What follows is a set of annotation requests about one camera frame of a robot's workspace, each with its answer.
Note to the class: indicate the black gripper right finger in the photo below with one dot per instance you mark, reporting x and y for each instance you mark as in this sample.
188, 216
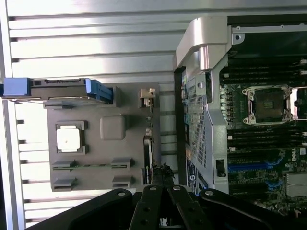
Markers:
184, 210

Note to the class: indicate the silver chipset heatsink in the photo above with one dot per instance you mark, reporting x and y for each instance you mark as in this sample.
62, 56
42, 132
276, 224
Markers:
297, 184

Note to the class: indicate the hard disk with blue carrier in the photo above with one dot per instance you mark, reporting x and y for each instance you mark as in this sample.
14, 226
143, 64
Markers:
60, 89

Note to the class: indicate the grey plastic parts rack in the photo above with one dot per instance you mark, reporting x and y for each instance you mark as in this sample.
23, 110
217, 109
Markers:
96, 148

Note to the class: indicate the black RAM slot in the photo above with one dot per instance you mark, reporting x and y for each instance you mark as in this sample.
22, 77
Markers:
263, 62
263, 81
266, 150
266, 138
263, 75
266, 144
266, 132
263, 69

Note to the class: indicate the green motherboard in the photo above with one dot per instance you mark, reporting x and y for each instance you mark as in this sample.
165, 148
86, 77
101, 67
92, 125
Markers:
251, 179

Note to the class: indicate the silver CPU chip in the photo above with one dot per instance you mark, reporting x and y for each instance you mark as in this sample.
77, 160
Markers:
67, 137

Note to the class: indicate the green RAM stick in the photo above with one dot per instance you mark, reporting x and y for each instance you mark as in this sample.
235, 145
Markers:
96, 166

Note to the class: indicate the CPU socket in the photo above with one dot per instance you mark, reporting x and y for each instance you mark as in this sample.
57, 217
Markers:
267, 105

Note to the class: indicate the grey open PC case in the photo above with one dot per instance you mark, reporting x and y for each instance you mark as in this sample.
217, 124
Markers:
200, 134

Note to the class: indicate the metal socket cover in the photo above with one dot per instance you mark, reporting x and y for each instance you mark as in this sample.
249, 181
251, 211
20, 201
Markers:
299, 103

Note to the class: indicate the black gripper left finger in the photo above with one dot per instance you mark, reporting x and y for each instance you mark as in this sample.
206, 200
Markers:
144, 210

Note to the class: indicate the blue expansion card retainer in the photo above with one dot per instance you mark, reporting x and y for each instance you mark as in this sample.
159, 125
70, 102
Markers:
187, 118

